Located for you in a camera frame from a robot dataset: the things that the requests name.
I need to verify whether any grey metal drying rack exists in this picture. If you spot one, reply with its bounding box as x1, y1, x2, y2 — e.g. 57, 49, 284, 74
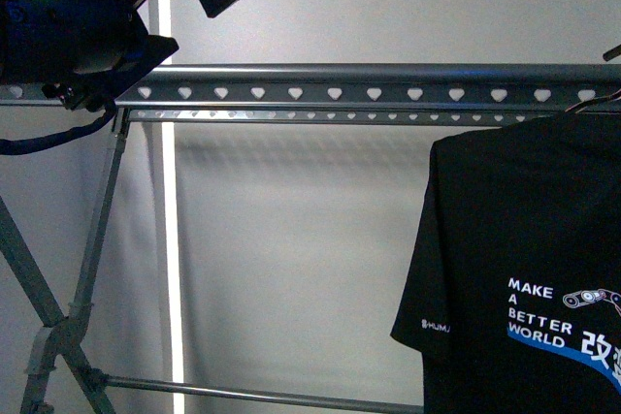
1, 64, 620, 413

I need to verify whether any black printed t-shirt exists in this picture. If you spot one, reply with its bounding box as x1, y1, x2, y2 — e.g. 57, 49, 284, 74
391, 114, 620, 413

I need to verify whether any white vertical light strip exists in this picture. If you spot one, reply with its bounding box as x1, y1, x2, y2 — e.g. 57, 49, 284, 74
153, 0, 185, 413

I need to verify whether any metal clothes hanger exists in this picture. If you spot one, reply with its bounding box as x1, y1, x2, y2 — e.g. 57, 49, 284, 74
557, 44, 621, 117

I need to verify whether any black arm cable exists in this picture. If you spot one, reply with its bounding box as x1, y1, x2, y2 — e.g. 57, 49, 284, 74
0, 98, 117, 157

